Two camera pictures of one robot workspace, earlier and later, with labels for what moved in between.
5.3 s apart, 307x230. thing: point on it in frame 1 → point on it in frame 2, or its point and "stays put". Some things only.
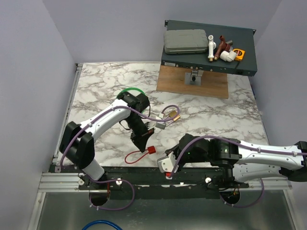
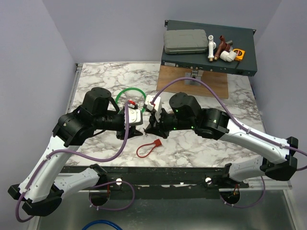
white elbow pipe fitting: x=226 y=56 stays put
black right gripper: x=174 y=149 → x=159 y=131
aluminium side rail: x=67 y=111 stays put
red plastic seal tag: x=151 y=150 → x=156 y=143
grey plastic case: x=185 y=41 stays put
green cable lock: x=131 y=88 stays put
